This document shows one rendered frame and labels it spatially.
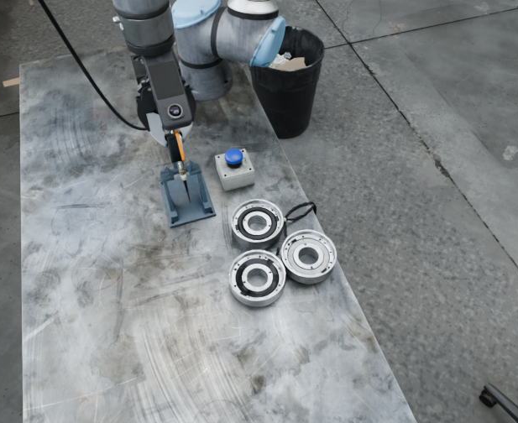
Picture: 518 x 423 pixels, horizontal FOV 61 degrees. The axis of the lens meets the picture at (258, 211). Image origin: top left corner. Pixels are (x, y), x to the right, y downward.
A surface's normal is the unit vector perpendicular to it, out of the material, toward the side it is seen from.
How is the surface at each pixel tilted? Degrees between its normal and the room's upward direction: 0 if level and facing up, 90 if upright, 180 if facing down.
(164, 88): 32
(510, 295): 0
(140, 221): 0
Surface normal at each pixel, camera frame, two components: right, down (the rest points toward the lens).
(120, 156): -0.01, -0.58
